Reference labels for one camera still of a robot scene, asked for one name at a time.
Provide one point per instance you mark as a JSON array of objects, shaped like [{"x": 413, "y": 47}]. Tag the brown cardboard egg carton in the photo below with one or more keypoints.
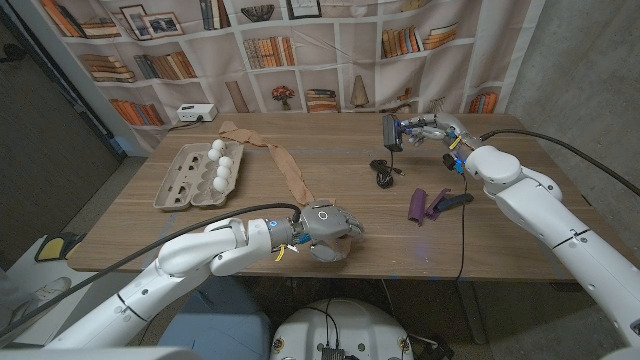
[{"x": 195, "y": 175}]

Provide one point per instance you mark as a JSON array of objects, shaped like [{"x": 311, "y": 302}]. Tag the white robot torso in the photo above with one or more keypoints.
[{"x": 342, "y": 330}]

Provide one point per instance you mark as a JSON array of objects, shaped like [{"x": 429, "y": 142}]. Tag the purple plastic clip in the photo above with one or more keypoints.
[{"x": 417, "y": 205}]

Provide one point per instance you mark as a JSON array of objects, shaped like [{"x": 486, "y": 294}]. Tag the white egg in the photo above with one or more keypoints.
[
  {"x": 223, "y": 171},
  {"x": 218, "y": 144},
  {"x": 226, "y": 161},
  {"x": 214, "y": 154},
  {"x": 220, "y": 183}
]

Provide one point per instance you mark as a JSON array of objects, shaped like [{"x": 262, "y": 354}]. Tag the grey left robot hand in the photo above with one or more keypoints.
[{"x": 325, "y": 227}]

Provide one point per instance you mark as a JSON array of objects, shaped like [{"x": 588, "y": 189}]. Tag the grey table leg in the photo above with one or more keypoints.
[{"x": 470, "y": 310}]

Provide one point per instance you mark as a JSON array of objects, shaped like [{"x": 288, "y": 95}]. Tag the yellow and black floor object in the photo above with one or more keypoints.
[{"x": 50, "y": 247}]

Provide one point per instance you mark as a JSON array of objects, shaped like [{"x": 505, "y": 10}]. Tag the white power box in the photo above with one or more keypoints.
[{"x": 196, "y": 112}]

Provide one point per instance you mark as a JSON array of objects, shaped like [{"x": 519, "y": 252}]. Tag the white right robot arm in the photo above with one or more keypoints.
[{"x": 550, "y": 215}]

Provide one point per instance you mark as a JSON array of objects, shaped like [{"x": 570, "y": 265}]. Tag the printed bookshelf backdrop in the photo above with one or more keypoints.
[{"x": 320, "y": 60}]

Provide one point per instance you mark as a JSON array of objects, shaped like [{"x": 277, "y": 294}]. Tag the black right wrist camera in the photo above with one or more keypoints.
[{"x": 450, "y": 161}]

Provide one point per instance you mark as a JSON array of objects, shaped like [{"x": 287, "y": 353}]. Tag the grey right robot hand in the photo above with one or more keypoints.
[{"x": 442, "y": 127}]

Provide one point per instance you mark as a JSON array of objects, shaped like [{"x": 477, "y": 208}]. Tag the white sneaker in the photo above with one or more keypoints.
[{"x": 35, "y": 300}]

